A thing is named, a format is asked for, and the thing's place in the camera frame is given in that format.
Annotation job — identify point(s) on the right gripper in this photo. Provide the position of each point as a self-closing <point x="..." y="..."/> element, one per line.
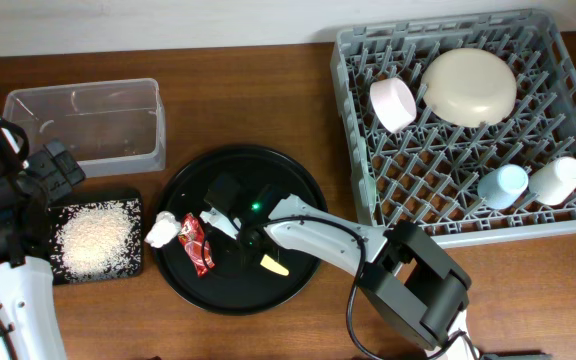
<point x="249" y="260"/>

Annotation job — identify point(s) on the yellow plastic knife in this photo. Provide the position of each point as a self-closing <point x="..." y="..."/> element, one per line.
<point x="272" y="265"/>

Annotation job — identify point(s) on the red snack wrapper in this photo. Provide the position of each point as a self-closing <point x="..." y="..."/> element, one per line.
<point x="192" y="238"/>

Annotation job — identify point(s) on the white tissue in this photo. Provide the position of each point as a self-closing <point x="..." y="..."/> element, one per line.
<point x="165" y="228"/>

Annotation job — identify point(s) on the pink bowl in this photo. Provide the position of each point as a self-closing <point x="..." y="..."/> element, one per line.
<point x="393" y="104"/>

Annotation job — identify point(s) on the light blue cup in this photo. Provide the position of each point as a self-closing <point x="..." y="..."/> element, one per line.
<point x="503" y="186"/>

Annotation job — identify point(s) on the cream plate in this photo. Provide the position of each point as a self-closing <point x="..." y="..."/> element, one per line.
<point x="470" y="87"/>

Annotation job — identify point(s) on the white cup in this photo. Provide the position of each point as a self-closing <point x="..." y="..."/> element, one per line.
<point x="554" y="182"/>

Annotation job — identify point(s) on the mint green plastic knife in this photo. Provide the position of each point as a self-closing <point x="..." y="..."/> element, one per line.
<point x="371" y="191"/>

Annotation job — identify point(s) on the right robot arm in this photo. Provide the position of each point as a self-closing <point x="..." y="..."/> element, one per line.
<point x="414" y="285"/>

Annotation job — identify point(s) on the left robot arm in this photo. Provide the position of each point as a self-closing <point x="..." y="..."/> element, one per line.
<point x="30" y="182"/>

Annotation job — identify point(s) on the grey dishwasher rack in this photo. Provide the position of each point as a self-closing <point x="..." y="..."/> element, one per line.
<point x="428" y="173"/>

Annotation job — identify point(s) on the round black tray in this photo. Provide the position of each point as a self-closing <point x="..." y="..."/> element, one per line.
<point x="227" y="289"/>

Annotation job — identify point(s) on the black rectangular tray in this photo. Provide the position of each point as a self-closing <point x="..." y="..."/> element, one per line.
<point x="93" y="240"/>

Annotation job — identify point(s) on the pile of rice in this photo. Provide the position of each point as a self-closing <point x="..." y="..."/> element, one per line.
<point x="95" y="240"/>

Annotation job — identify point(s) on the clear plastic bin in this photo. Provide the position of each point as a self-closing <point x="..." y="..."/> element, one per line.
<point x="110" y="127"/>

